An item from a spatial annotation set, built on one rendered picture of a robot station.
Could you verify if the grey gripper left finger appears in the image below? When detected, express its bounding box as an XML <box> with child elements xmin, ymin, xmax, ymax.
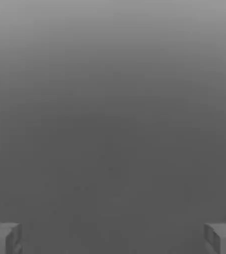
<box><xmin>0</xmin><ymin>222</ymin><xmax>23</xmax><ymax>254</ymax></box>

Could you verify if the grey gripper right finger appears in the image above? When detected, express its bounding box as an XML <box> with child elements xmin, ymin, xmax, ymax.
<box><xmin>203</xmin><ymin>222</ymin><xmax>226</xmax><ymax>254</ymax></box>

